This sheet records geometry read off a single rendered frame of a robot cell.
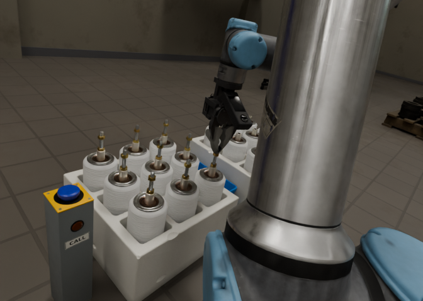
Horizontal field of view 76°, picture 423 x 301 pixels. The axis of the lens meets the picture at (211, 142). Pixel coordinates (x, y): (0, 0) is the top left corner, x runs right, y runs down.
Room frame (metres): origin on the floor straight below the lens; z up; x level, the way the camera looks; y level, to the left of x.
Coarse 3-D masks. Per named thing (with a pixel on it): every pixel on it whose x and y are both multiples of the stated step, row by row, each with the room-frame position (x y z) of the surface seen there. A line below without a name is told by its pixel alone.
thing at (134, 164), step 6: (120, 150) 0.76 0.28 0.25; (120, 156) 0.74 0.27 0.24; (132, 156) 0.74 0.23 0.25; (138, 156) 0.74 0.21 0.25; (144, 156) 0.75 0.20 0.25; (120, 162) 0.74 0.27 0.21; (126, 162) 0.73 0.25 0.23; (132, 162) 0.73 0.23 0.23; (138, 162) 0.74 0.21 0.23; (144, 162) 0.75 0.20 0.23; (132, 168) 0.73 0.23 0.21; (138, 168) 0.74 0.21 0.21; (138, 174) 0.74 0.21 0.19
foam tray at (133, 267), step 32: (96, 192) 0.62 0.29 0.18; (224, 192) 0.75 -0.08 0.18; (96, 224) 0.54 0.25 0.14; (192, 224) 0.57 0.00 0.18; (224, 224) 0.71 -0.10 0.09; (96, 256) 0.54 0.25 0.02; (128, 256) 0.45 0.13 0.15; (160, 256) 0.49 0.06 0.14; (192, 256) 0.60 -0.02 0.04; (128, 288) 0.45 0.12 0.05
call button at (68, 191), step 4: (60, 188) 0.43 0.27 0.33; (64, 188) 0.43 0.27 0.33; (68, 188) 0.43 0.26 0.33; (72, 188) 0.43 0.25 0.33; (76, 188) 0.44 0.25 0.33; (60, 192) 0.42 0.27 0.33; (64, 192) 0.42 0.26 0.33; (68, 192) 0.42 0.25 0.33; (72, 192) 0.42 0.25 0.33; (76, 192) 0.43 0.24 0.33; (60, 196) 0.41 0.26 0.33; (64, 196) 0.41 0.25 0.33; (68, 196) 0.41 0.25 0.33; (72, 196) 0.41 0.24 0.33; (76, 196) 0.42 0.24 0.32; (64, 200) 0.41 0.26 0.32; (68, 200) 0.41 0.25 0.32
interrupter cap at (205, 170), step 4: (204, 168) 0.75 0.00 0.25; (208, 168) 0.76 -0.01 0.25; (200, 172) 0.72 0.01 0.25; (204, 172) 0.73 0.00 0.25; (216, 172) 0.75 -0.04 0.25; (220, 172) 0.75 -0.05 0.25; (204, 176) 0.71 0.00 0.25; (208, 176) 0.72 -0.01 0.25; (216, 176) 0.72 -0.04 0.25; (220, 176) 0.73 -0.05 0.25; (208, 180) 0.69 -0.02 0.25; (212, 180) 0.69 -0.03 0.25; (216, 180) 0.70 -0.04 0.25; (220, 180) 0.71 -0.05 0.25
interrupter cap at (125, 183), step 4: (112, 172) 0.62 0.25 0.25; (116, 172) 0.63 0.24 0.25; (128, 172) 0.64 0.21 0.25; (132, 172) 0.64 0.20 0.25; (108, 176) 0.60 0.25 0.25; (112, 176) 0.60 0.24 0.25; (116, 176) 0.61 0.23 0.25; (128, 176) 0.62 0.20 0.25; (132, 176) 0.62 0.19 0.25; (136, 176) 0.63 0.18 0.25; (108, 180) 0.59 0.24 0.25; (112, 180) 0.59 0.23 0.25; (116, 180) 0.60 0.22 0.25; (128, 180) 0.61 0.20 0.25; (132, 180) 0.61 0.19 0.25; (136, 180) 0.61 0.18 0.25; (112, 184) 0.58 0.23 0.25; (116, 184) 0.58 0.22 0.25; (120, 184) 0.58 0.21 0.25; (124, 184) 0.58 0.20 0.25; (128, 184) 0.59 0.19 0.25; (132, 184) 0.59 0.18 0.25
